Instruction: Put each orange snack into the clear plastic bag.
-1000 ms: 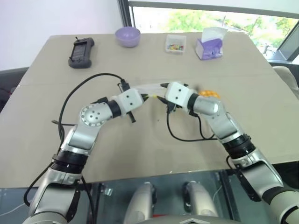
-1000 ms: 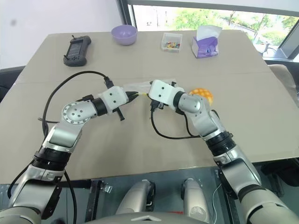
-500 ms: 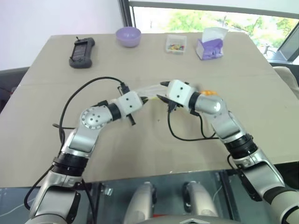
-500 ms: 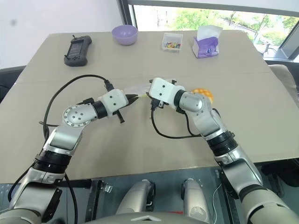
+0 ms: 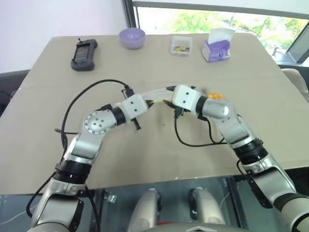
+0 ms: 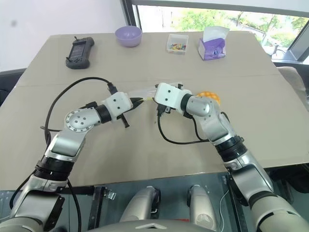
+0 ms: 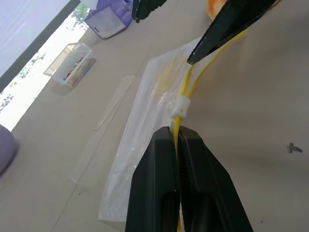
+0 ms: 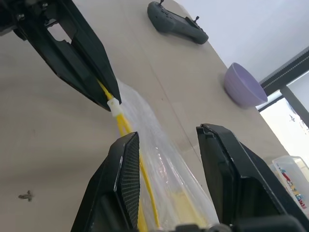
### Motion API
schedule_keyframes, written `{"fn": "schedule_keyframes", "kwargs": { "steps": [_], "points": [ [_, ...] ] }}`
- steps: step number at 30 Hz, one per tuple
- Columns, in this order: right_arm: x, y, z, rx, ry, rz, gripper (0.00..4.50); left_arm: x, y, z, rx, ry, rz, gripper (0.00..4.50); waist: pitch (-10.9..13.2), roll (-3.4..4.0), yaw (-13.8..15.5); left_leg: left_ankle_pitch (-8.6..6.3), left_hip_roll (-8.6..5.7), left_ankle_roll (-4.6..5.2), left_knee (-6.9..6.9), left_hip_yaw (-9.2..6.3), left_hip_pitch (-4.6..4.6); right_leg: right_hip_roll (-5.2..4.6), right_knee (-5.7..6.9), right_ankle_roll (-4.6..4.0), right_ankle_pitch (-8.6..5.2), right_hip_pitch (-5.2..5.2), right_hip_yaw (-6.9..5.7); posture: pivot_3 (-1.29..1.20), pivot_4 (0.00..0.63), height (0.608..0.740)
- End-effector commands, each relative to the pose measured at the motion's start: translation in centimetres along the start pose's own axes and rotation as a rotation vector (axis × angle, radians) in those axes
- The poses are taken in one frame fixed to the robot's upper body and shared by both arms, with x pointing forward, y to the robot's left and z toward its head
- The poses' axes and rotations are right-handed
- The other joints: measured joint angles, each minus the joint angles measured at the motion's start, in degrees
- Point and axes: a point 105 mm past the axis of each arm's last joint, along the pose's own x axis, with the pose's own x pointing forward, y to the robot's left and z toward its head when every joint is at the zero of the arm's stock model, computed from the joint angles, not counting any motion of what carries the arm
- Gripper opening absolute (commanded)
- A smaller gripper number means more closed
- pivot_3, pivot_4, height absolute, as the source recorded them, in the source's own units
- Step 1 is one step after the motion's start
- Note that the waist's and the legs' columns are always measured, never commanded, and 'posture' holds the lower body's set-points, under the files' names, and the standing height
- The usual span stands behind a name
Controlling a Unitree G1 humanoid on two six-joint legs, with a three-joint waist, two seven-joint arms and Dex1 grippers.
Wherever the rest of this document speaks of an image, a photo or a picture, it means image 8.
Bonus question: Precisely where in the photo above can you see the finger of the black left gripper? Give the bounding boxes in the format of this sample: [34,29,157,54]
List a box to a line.
[14,25,112,112]
[59,0,122,104]

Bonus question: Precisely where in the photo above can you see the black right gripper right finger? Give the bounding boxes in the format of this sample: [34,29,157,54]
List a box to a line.
[196,123,309,232]

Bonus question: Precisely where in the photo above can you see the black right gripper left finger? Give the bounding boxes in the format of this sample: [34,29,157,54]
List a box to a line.
[71,131,141,232]

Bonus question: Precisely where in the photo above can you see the clear yellow-zipper plastic bag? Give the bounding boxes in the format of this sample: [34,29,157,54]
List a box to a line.
[96,79,221,230]

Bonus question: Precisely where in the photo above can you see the clear plastic storage box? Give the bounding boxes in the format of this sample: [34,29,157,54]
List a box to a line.
[271,155,309,218]

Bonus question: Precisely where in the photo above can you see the black handheld remote controller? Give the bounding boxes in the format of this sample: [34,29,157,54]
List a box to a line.
[147,0,210,45]

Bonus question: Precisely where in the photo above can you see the purple plastic bowl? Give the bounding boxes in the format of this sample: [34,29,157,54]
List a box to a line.
[223,62,269,108]

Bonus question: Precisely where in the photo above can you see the black window frame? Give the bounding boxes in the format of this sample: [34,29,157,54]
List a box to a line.
[257,45,309,133]

